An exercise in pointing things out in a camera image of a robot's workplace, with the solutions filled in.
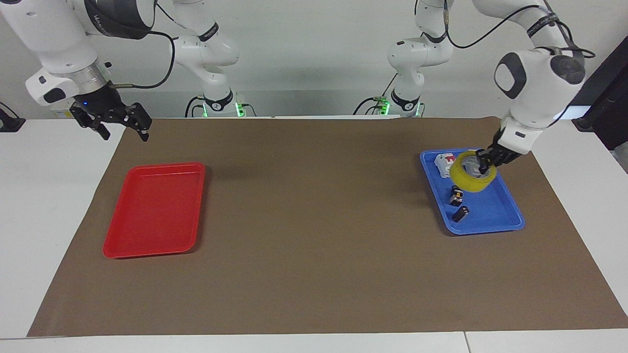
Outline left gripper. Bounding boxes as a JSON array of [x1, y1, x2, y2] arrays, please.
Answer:
[[474, 128, 524, 176]]

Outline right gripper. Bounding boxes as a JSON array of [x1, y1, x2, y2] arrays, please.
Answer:
[[69, 81, 152, 143]]

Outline yellow tape roll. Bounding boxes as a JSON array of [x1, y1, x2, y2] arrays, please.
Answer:
[[449, 150, 497, 193]]

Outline blue plastic tray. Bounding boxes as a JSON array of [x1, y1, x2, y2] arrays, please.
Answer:
[[419, 148, 526, 236]]

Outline white box with red print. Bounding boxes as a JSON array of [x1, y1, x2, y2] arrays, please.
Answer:
[[434, 152, 460, 180]]

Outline red plastic tray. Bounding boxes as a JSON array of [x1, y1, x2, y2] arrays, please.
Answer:
[[102, 161, 207, 259]]

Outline black stand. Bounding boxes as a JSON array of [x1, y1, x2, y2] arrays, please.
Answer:
[[0, 101, 26, 133], [571, 36, 628, 151]]

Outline black cable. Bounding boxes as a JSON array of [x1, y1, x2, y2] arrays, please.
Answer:
[[353, 73, 399, 116], [108, 28, 177, 90], [443, 0, 597, 60], [184, 95, 205, 119]]

